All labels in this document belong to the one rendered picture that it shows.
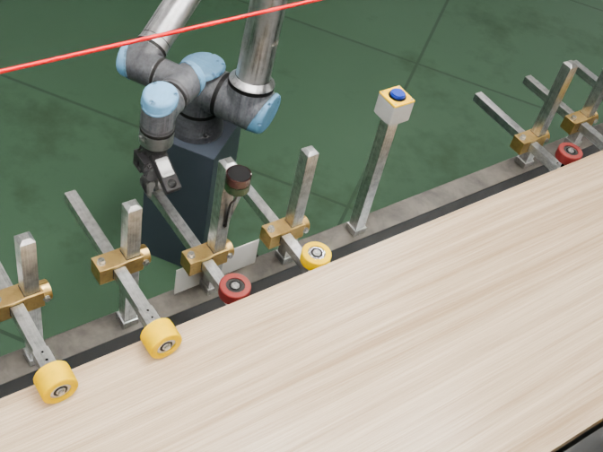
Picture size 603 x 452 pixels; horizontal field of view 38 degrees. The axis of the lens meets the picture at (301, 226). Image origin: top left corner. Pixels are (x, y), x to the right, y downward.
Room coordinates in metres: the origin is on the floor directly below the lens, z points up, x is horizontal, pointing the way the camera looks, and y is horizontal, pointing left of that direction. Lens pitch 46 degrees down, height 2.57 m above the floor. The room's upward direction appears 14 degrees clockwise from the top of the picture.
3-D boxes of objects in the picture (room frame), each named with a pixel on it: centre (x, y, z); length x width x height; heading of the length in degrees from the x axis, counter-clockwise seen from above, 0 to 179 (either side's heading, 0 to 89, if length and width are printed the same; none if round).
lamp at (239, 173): (1.48, 0.17, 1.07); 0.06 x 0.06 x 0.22; 44
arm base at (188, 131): (2.28, 0.44, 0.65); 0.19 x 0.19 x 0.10
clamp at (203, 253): (1.50, 0.22, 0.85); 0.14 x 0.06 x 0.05; 134
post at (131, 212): (1.34, 0.38, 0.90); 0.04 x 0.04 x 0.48; 44
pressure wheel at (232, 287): (1.37, 0.12, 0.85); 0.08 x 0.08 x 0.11
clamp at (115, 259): (1.33, 0.40, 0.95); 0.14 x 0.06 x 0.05; 134
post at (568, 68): (2.38, -0.69, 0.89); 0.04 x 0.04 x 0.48; 44
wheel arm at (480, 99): (2.39, -0.64, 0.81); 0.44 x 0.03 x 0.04; 44
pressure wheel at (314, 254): (1.55, -0.06, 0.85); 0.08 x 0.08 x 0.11
